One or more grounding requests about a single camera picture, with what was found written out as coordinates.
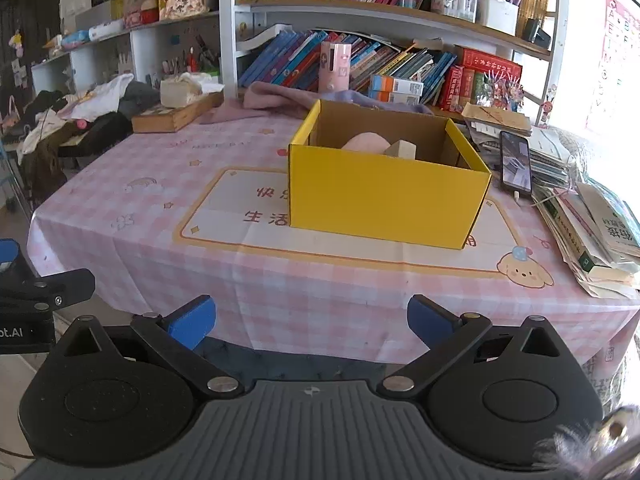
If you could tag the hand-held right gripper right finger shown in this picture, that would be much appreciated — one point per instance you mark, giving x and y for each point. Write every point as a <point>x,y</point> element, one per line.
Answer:
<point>430,322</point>

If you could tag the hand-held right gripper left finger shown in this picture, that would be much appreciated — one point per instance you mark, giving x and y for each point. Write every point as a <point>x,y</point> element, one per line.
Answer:
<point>192,322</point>

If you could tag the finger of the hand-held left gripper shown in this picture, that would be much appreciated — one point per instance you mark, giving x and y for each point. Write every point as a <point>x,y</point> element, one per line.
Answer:
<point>60,285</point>
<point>7,255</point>

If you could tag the yellow cardboard box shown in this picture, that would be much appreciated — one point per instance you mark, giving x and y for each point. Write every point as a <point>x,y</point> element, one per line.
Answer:
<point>385,195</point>

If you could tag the beige charger block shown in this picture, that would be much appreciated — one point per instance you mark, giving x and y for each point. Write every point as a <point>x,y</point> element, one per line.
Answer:
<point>402,150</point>

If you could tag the pink plush pig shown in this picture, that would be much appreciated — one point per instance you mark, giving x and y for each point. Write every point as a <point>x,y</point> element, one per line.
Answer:
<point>367,142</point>

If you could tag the pink checkered tablecloth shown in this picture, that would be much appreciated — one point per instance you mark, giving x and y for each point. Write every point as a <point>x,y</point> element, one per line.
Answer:
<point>150,260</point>

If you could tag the brown garment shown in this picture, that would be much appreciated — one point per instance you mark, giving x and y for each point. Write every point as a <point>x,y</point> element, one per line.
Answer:
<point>42,170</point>

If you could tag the small pink toy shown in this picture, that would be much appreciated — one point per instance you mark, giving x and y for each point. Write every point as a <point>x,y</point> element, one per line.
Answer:
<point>80,124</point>

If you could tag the black smartphone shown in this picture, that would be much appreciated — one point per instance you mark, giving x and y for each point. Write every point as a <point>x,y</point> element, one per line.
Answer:
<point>515,165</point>

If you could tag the pile of books and papers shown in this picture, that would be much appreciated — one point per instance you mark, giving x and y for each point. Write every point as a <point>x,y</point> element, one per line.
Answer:
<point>590,240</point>

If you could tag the white printed shirt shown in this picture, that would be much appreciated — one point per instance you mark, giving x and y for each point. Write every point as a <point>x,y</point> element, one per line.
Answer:
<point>105,92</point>

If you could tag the fuzzy grey garment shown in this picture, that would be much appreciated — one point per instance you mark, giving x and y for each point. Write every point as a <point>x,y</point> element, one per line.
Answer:
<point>580,447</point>

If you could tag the wooden chess box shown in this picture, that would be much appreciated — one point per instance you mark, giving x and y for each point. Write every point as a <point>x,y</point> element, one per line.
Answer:
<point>170,117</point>

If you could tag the dark grey garment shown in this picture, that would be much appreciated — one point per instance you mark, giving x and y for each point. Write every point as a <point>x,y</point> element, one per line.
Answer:
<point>140,95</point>

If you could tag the brown kraft notebooks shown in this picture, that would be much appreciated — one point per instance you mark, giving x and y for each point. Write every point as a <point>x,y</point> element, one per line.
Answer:
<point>497,117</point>

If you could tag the lilac cloth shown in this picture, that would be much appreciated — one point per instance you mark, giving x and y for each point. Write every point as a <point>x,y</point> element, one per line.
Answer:
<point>380,105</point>

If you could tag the beige tissue pack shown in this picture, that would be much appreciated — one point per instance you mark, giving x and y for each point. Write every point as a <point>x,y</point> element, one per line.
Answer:
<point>177,95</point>

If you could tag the orange blue white carton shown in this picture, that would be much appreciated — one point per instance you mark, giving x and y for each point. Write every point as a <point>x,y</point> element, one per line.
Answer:
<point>397,99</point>
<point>397,85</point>

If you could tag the light blue pack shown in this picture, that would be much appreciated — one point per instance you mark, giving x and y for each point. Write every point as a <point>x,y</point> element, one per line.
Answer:
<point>75,39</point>

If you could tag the pink cloth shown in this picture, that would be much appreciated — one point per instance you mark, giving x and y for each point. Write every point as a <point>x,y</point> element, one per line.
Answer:
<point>270,97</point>

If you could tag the colourful figure display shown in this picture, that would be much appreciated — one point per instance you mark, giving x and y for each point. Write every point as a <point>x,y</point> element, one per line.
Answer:
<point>502,90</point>

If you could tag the long white box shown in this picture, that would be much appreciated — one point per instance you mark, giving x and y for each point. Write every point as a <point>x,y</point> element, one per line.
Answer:
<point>107,30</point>

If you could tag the cup of brushes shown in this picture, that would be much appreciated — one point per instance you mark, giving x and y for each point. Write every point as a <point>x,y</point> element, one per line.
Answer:
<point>206,60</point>

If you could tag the red book set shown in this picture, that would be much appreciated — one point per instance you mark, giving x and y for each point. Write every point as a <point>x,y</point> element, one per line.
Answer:
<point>487,62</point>

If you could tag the pink tin box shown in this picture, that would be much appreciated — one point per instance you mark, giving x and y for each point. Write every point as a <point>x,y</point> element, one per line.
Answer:
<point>133,20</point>

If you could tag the pink tall box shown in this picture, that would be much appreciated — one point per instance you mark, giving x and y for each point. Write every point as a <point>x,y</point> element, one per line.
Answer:
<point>334,72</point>

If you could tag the row of blue books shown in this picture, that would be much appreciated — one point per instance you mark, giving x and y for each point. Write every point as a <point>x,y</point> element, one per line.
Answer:
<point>280,60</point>

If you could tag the red jar with cream lid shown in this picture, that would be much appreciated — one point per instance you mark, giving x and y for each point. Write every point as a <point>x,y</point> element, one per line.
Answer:
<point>149,12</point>

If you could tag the white bookshelf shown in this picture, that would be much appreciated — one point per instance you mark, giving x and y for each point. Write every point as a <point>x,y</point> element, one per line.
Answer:
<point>227,35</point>

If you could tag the grey open book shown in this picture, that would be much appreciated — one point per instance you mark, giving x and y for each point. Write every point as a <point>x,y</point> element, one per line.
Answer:
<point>257,40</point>

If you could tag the small black box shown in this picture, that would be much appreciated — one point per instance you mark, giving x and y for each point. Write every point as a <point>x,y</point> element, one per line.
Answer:
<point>537,35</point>

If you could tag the white storage box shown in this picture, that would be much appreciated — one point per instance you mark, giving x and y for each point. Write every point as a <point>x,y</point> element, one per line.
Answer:
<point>495,15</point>

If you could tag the pink wall poster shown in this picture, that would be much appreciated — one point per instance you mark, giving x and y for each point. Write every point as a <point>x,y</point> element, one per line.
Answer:
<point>615,60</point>

